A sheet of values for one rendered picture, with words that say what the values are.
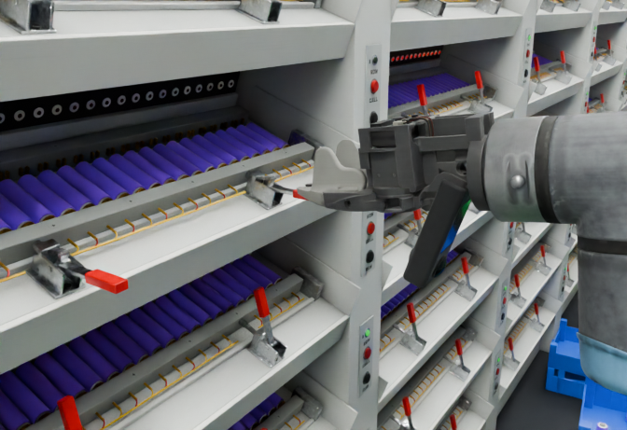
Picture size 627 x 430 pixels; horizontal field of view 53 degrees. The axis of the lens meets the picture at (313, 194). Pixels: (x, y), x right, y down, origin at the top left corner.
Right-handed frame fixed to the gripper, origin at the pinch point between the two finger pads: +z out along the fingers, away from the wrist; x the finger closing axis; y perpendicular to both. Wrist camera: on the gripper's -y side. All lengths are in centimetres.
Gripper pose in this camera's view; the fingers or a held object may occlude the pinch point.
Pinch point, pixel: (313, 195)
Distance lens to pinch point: 68.0
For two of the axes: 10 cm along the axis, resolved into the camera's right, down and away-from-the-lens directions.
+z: -8.2, 0.0, 5.7
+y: -1.4, -9.7, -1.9
